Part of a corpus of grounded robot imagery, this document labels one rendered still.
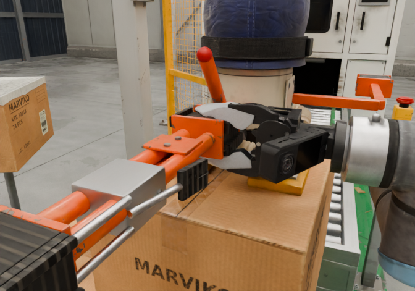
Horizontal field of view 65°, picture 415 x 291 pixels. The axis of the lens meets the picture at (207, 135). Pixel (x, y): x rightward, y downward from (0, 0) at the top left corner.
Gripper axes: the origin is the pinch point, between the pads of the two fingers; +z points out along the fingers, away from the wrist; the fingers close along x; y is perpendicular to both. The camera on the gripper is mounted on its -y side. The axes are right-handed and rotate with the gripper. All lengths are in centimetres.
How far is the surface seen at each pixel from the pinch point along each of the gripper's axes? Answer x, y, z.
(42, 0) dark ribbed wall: 82, 925, 992
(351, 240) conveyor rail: -61, 70, -31
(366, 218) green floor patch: -120, 189, -54
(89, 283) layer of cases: -66, 23, 49
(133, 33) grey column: 8, 132, 97
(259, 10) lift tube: 17.8, 17.7, -4.0
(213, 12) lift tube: 17.5, 19.0, 4.9
